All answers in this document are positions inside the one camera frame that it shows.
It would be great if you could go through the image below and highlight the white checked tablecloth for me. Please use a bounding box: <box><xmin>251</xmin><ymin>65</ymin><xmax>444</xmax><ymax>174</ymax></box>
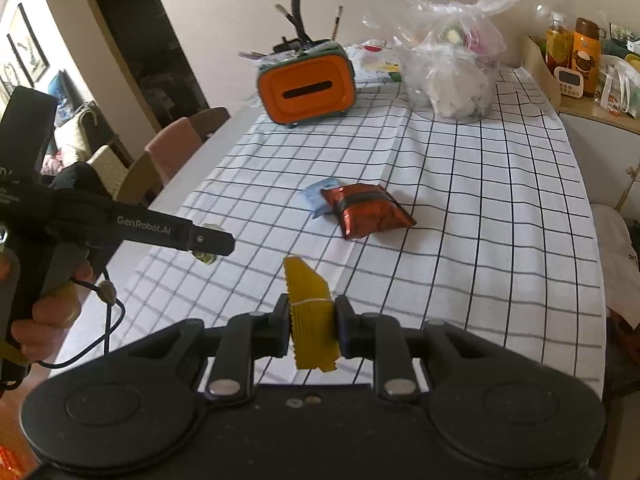
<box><xmin>52</xmin><ymin>66</ymin><xmax>609</xmax><ymax>397</ymax></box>

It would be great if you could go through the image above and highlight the white kitchen timer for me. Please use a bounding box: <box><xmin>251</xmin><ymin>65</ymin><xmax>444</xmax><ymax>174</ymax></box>
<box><xmin>554</xmin><ymin>65</ymin><xmax>587</xmax><ymax>99</ymax></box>

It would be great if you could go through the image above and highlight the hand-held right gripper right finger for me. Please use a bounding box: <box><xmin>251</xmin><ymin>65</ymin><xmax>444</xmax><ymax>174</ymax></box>
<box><xmin>334</xmin><ymin>295</ymin><xmax>462</xmax><ymax>404</ymax></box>

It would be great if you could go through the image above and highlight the white shopping bag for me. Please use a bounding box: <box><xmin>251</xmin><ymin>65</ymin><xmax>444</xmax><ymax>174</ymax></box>
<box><xmin>597</xmin><ymin>54</ymin><xmax>640</xmax><ymax>119</ymax></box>

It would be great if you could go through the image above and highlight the orange lidded bottle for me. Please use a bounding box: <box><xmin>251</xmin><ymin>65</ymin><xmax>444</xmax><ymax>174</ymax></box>
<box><xmin>571</xmin><ymin>17</ymin><xmax>607</xmax><ymax>99</ymax></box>

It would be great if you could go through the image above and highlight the orange tissue box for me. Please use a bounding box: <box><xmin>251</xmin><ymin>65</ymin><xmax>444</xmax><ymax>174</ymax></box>
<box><xmin>256</xmin><ymin>39</ymin><xmax>357</xmax><ymax>129</ymax></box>

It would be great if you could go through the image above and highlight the black framed picture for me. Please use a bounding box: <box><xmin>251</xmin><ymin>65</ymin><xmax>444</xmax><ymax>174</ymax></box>
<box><xmin>7</xmin><ymin>2</ymin><xmax>51</xmax><ymax>87</ymax></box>

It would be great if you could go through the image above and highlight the black cord with toggle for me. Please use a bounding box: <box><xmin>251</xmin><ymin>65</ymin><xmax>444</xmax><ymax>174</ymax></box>
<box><xmin>39</xmin><ymin>279</ymin><xmax>127</xmax><ymax>369</ymax></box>

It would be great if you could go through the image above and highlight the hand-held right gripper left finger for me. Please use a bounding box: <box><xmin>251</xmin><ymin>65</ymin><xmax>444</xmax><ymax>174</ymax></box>
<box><xmin>172</xmin><ymin>293</ymin><xmax>292</xmax><ymax>404</ymax></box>

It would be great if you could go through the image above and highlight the yellow oil bottle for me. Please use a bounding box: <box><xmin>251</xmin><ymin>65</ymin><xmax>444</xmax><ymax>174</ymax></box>
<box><xmin>544</xmin><ymin>12</ymin><xmax>574</xmax><ymax>77</ymax></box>

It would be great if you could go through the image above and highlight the white printed pack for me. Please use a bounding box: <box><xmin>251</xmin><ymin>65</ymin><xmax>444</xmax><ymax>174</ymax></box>
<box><xmin>344</xmin><ymin>39</ymin><xmax>404</xmax><ymax>86</ymax></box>

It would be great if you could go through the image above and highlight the green and white candy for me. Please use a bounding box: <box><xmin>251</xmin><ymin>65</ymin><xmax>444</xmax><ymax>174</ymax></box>
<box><xmin>193</xmin><ymin>223</ymin><xmax>224</xmax><ymax>265</ymax></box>

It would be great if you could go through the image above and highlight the person's left hand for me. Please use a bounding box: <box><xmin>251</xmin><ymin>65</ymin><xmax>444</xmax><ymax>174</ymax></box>
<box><xmin>10</xmin><ymin>259</ymin><xmax>97</xmax><ymax>362</ymax></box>

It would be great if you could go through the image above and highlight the clear plastic bag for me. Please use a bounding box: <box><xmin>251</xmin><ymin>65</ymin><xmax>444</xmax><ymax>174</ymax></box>
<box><xmin>362</xmin><ymin>0</ymin><xmax>549</xmax><ymax>124</ymax></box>

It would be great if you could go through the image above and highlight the brown foil snack packet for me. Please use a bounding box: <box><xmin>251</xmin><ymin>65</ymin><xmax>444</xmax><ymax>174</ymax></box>
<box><xmin>318</xmin><ymin>183</ymin><xmax>417</xmax><ymax>242</ymax></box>

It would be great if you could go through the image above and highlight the cardboard box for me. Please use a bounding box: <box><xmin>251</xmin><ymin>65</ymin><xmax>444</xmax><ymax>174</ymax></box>
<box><xmin>519</xmin><ymin>34</ymin><xmax>564</xmax><ymax>112</ymax></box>

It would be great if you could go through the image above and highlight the pink padded chair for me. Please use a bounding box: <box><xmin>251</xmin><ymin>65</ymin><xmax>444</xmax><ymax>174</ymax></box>
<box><xmin>144</xmin><ymin>117</ymin><xmax>204</xmax><ymax>187</ymax></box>

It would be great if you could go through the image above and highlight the yellow snack packet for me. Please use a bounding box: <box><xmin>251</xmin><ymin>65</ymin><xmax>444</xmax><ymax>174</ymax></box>
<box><xmin>282</xmin><ymin>255</ymin><xmax>342</xmax><ymax>374</ymax></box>

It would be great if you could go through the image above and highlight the white cabinet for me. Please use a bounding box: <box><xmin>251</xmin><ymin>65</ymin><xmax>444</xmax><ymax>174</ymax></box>
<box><xmin>556</xmin><ymin>94</ymin><xmax>640</xmax><ymax>213</ymax></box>

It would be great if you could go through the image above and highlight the wooden chair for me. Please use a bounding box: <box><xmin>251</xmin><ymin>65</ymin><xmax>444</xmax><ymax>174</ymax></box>
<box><xmin>189</xmin><ymin>106</ymin><xmax>231</xmax><ymax>142</ymax></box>

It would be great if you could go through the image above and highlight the light blue snack packet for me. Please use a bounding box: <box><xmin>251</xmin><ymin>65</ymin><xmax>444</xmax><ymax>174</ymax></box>
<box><xmin>305</xmin><ymin>177</ymin><xmax>341</xmax><ymax>220</ymax></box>

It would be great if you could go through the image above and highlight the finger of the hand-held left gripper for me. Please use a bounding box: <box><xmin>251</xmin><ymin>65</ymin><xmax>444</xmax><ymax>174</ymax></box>
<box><xmin>189</xmin><ymin>221</ymin><xmax>237</xmax><ymax>257</ymax></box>

